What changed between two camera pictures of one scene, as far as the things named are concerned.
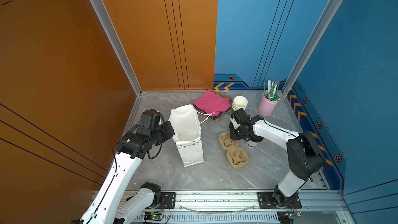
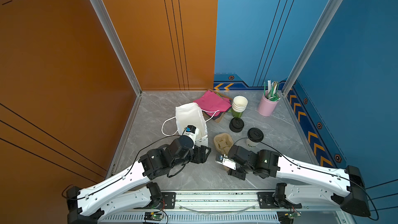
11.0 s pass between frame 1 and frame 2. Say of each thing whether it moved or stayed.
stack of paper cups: stayed
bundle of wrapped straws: stayed
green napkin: stayed
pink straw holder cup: stayed
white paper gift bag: moved
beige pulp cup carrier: moved
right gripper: moved
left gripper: moved
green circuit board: stayed
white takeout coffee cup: stayed
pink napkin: stayed
